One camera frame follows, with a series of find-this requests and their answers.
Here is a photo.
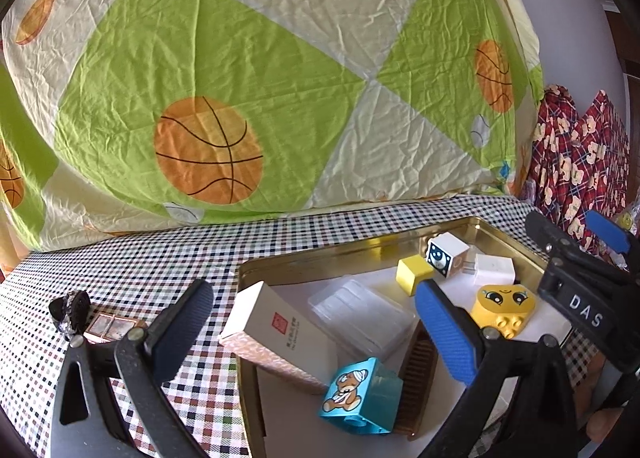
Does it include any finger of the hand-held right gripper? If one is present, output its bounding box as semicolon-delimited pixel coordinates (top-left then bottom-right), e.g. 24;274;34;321
584;209;640;269
524;209;582;267

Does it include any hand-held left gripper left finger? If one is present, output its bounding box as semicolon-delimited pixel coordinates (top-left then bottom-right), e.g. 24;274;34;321
49;279;216;458

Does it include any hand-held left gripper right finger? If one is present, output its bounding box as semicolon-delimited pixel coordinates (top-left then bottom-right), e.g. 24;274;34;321
414;279;592;458

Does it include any yellow rectangular block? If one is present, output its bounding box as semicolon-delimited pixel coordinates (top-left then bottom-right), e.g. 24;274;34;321
395;255;435;298

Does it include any white charger plug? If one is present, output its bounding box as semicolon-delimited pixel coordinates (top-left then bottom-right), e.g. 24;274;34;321
469;252;516;290

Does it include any gold metal tin tray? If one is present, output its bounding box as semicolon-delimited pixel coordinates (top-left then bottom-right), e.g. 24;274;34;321
234;215;573;458

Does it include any white toy brick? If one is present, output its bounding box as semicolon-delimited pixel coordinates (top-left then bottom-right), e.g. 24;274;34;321
426;231;471;285

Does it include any clear plastic box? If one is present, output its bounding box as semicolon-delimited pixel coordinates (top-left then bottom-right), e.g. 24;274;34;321
307;275;419;362

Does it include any white cardboard box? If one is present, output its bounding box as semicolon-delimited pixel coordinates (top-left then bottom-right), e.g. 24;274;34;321
218;281;339;395

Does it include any teal bear toy brick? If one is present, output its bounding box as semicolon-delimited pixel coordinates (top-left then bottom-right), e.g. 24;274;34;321
318;356;404;437

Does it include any person's right hand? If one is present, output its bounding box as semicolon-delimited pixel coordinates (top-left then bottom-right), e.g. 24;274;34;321
586;407;630;445

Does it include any yellow face toy brick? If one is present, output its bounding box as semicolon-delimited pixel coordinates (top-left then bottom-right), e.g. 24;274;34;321
469;283;537;341

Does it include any brown wooden comb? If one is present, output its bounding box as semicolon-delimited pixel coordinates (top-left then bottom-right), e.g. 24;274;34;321
394;324;442;442

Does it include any red plaid printed cloth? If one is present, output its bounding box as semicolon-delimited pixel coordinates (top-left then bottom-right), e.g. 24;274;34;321
519;84;632;260

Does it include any checkered tablecloth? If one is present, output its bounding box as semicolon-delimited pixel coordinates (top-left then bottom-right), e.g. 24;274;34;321
0;192;640;458

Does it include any white paper tray liner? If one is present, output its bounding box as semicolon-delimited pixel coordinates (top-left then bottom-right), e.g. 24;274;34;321
255;263;566;458

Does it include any basketball print bed sheet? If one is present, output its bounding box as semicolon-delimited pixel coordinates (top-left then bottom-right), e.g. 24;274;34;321
0;0;547;255

